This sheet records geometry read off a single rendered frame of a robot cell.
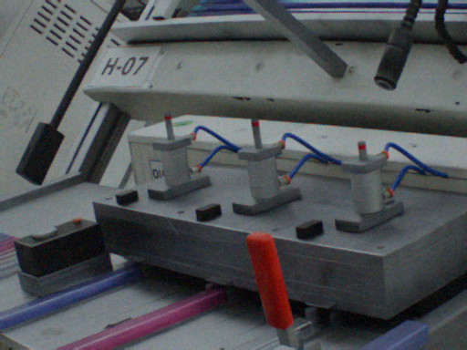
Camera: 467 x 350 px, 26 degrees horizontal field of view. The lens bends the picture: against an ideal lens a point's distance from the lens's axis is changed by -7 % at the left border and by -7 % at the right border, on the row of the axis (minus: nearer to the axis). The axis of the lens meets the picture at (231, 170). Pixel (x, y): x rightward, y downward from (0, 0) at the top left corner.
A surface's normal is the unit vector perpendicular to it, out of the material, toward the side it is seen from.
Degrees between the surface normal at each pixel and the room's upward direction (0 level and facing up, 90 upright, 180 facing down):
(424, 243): 90
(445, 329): 90
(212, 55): 90
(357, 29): 180
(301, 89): 90
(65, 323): 44
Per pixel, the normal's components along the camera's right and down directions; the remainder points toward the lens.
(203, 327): -0.15, -0.96
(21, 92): 0.65, 0.08
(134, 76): -0.65, -0.47
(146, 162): -0.75, 0.26
